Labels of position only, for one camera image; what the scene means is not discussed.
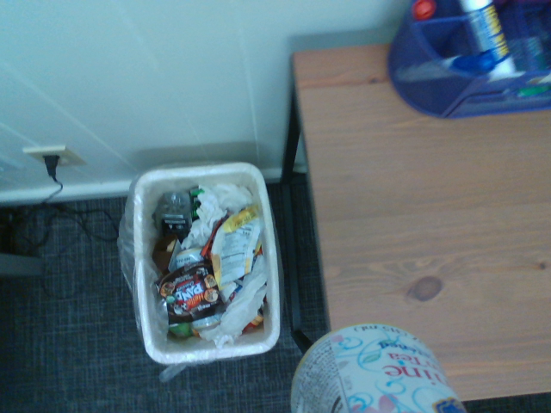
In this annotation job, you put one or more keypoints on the white floral drink can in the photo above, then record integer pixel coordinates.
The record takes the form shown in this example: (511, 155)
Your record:
(379, 374)

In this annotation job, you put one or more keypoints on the white plastic trash bin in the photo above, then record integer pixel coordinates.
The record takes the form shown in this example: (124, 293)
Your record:
(206, 353)

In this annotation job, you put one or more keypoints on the yellow white snack bag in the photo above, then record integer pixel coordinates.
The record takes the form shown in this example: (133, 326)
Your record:
(237, 249)

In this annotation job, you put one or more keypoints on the crumpled white tissue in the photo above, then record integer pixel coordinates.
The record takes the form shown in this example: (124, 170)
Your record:
(217, 206)

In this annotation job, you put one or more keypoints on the grey plastic package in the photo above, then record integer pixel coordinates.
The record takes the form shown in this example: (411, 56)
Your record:
(174, 211)

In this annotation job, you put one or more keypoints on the dark brown snack wrapper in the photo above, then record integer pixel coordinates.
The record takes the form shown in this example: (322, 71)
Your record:
(189, 297)

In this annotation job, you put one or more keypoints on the blue mesh desk organizer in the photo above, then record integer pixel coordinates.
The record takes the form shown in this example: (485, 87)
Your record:
(424, 88)

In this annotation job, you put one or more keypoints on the blue capped pen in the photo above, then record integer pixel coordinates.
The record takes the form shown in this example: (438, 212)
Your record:
(471, 63)

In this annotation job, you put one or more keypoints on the red capped pen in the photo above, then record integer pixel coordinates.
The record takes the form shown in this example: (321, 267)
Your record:
(422, 8)

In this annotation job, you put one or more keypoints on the white blue glue bottle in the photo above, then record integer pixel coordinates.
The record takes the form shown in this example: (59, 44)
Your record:
(488, 30)

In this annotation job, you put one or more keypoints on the wooden table with black frame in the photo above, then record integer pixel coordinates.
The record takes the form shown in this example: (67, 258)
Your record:
(409, 193)

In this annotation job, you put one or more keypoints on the cream wall outlet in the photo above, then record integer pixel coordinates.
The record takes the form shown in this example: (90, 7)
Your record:
(64, 155)

